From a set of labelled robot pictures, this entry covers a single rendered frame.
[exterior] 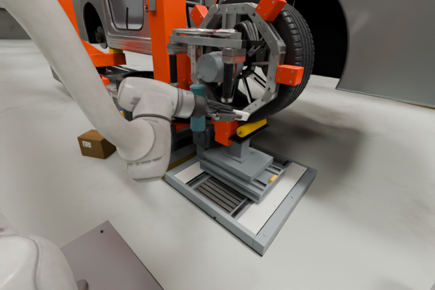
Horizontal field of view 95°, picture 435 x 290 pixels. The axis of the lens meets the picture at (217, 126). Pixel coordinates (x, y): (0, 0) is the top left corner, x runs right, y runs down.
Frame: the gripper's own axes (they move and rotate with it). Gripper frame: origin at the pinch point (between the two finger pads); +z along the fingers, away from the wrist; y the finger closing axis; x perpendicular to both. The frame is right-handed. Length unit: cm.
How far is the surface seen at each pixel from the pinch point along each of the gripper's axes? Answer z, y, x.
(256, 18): 5.7, 26.6, -33.3
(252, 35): 0.7, 16.1, -26.7
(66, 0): -95, 247, 16
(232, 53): -7.5, 10.3, -18.6
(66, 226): -53, 26, 98
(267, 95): 18.8, 12.3, -7.0
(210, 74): -4.8, 26.8, -5.2
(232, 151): 36, 35, 44
